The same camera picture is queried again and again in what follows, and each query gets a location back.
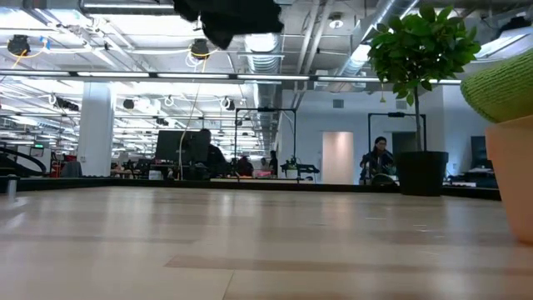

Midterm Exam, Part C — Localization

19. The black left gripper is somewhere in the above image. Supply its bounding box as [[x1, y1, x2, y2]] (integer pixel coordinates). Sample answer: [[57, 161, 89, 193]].
[[172, 0, 285, 50]]

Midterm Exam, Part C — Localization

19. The large green microfiber towel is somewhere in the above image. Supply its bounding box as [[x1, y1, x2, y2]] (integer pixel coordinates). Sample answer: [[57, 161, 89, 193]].
[[460, 48, 533, 124]]

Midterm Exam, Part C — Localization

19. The black ceiling device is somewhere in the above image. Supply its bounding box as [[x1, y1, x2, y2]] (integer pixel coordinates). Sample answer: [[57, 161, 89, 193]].
[[7, 34, 31, 57], [190, 37, 211, 60]]

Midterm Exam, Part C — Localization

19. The black background monitor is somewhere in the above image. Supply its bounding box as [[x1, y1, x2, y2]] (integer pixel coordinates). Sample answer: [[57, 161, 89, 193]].
[[154, 130, 209, 164]]

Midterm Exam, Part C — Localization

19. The white pillar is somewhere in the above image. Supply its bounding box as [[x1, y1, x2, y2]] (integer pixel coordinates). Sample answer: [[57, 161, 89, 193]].
[[77, 81, 114, 176]]

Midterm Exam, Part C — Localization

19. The white lit door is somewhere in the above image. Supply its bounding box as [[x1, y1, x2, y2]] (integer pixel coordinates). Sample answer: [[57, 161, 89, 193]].
[[321, 131, 355, 185]]

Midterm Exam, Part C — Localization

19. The green leafy plant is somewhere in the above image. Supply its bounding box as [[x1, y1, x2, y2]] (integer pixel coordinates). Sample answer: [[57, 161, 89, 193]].
[[368, 3, 482, 152]]

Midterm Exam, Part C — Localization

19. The black plant pot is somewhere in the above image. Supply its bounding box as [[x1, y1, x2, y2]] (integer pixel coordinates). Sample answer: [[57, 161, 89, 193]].
[[395, 150, 450, 198]]

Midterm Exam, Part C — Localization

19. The orange tray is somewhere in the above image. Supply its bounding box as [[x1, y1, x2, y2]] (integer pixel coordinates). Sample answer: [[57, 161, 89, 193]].
[[485, 114, 533, 245]]

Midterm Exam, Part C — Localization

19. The silver ventilation duct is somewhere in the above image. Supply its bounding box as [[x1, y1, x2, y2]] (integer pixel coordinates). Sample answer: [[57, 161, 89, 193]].
[[243, 32, 288, 74]]

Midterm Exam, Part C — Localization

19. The black metal stand frame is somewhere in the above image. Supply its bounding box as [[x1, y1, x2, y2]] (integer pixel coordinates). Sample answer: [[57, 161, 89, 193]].
[[235, 106, 297, 181], [368, 111, 427, 184]]

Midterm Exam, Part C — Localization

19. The black curved frame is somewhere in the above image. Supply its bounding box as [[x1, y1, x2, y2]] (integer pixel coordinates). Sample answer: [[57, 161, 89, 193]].
[[0, 146, 47, 176]]

